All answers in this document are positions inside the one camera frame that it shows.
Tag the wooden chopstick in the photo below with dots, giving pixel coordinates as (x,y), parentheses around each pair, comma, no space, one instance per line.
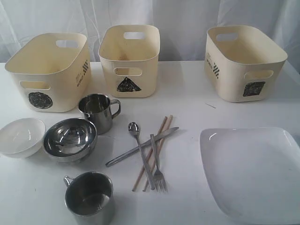
(159,147)
(147,158)

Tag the long steel spoon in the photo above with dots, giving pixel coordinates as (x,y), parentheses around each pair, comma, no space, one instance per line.
(134,130)

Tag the steel mug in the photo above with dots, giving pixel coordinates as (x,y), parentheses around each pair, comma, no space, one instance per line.
(96,108)
(89,197)

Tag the steel fork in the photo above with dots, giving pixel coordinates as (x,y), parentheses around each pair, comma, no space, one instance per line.
(158,177)

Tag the stainless steel bowl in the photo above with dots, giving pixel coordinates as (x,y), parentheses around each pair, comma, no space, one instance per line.
(70,140)

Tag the steel mug front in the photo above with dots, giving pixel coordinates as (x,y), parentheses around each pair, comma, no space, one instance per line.
(89,197)

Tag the white ceramic bowl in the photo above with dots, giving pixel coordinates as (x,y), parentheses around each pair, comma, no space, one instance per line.
(22,138)

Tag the cream bin with triangle mark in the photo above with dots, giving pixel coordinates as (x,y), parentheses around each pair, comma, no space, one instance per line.
(129,59)

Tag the white curtain backdrop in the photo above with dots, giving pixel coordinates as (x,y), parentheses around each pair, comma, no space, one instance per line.
(182,23)

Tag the cream bin with circle mark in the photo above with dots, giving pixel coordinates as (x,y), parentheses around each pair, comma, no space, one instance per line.
(52,71)

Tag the cream bin with square mark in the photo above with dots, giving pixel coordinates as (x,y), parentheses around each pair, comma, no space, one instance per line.
(242,62)

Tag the white square plate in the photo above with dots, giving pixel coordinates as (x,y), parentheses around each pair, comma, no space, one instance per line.
(253,173)

